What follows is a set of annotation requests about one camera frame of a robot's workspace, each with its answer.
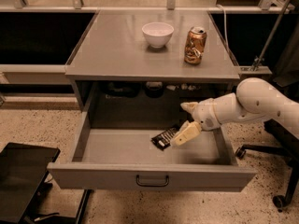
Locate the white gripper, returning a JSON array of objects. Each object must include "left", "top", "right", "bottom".
[{"left": 170, "top": 98, "right": 221, "bottom": 147}]

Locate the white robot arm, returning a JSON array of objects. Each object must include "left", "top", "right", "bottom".
[{"left": 170, "top": 77, "right": 299, "bottom": 147}]

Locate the grey open top drawer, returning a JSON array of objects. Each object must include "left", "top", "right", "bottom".
[{"left": 47, "top": 81, "right": 258, "bottom": 193}]

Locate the grey cabinet counter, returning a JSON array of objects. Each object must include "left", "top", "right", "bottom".
[{"left": 64, "top": 8, "right": 242, "bottom": 112}]

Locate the crushed gold soda can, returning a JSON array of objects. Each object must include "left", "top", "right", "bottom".
[{"left": 184, "top": 26, "right": 207, "bottom": 65}]

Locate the white ceramic bowl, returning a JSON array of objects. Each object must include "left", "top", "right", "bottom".
[{"left": 142, "top": 22, "right": 174, "bottom": 48}]

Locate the black office chair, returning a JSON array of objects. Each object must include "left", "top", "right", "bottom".
[{"left": 235, "top": 119, "right": 299, "bottom": 209}]

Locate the metal diagonal rod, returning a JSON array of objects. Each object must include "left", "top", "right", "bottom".
[{"left": 249, "top": 0, "right": 293, "bottom": 71}]

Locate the black drawer handle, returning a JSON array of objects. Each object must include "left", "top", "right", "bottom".
[{"left": 135, "top": 175, "right": 169, "bottom": 188}]

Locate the white cable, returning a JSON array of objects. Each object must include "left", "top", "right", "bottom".
[{"left": 216, "top": 4, "right": 232, "bottom": 58}]

